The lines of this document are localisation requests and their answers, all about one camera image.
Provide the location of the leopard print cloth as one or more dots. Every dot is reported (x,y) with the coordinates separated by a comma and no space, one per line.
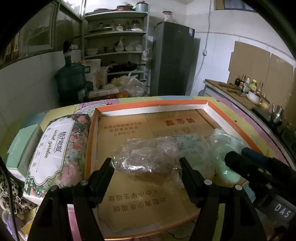
(12,195)

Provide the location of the mint green box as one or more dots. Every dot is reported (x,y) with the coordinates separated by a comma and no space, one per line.
(21,150)

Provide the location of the wooden kitchen counter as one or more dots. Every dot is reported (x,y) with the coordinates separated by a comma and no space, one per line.
(281,129)

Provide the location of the plastic bag of food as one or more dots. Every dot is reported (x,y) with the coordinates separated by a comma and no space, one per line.
(131,84)

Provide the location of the floral tissue pack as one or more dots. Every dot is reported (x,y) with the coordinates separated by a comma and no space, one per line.
(59,158)

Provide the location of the steel kettle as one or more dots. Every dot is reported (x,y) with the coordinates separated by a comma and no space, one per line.
(277,114)

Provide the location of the dark green refrigerator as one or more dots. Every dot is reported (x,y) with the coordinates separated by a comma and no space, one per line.
(172,55)

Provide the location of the metal kitchen shelf rack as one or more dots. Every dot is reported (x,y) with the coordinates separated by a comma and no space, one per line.
(120,40)

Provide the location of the plastic bagged soft item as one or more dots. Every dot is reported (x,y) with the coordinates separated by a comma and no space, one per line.
(154,161)

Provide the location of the white bowl on counter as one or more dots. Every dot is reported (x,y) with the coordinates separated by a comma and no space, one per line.
(252,96)

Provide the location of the colourful cartoon bed sheet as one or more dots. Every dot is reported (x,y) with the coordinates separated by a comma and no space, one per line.
(234,219)

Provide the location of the yellow cap bottle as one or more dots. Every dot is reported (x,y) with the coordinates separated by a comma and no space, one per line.
(253,85)

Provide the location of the light blue pot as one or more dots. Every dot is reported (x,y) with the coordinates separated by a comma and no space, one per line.
(142,6)

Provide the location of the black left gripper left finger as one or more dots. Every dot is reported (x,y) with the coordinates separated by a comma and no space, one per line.
(90,192)

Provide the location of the blue water jug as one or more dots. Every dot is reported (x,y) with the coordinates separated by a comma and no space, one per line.
(70,80)

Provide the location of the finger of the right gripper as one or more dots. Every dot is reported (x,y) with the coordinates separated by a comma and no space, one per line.
(264,162)

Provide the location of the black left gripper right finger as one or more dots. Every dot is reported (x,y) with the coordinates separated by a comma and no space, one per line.
(202,192)

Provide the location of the orange rimmed cardboard tray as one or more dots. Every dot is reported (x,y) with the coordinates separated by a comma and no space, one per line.
(132,208)

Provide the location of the glass jar on fridge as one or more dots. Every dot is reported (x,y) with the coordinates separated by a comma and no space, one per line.
(167,16)

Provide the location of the cardboard sheets on wall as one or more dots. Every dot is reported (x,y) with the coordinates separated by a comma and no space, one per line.
(277,75)

